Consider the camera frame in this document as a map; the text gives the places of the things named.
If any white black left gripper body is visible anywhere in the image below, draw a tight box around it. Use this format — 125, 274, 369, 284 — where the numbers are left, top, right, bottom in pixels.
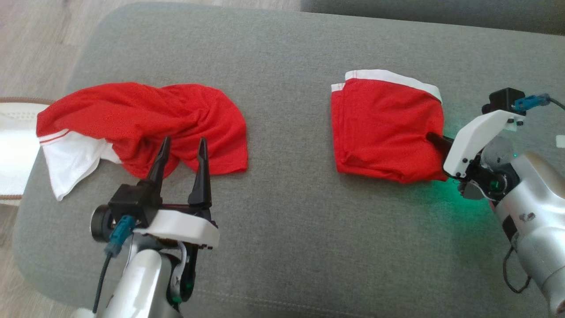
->
132, 203, 220, 305

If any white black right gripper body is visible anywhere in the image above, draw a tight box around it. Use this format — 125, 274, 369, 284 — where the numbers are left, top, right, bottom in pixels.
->
443, 110, 527, 201

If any large grey sofa seat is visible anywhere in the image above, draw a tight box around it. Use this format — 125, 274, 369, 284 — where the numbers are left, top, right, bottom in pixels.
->
12, 2, 565, 318

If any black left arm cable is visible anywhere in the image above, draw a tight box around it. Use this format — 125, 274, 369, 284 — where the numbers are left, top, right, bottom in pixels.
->
92, 216, 136, 314

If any grey sofa cushion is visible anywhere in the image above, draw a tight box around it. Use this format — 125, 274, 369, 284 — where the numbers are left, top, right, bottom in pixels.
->
300, 0, 565, 36

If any white laundry basket brown rim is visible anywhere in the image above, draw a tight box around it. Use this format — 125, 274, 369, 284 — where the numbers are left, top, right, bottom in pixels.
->
0, 97, 56, 206

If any red shorts white trim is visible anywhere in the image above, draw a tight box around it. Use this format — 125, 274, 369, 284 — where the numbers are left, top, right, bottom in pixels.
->
331, 69, 448, 184

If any red white basketball jersey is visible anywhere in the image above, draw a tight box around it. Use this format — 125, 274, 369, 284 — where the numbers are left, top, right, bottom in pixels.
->
36, 82, 249, 202

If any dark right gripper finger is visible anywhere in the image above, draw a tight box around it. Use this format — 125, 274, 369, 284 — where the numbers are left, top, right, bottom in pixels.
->
426, 132, 454, 155

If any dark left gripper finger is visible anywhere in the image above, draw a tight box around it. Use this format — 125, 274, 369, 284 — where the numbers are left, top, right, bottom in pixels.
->
146, 136, 172, 188
188, 137, 212, 208

